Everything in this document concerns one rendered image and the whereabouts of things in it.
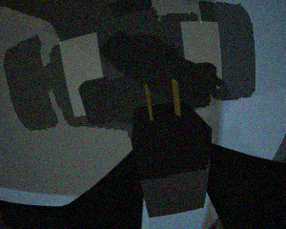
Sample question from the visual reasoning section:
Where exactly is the black two-prong plug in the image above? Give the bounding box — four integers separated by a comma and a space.
131, 80, 213, 218

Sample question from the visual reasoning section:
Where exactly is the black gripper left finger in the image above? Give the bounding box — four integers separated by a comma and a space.
0, 150, 143, 229

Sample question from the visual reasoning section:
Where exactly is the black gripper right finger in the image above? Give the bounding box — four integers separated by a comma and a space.
207, 144, 286, 229

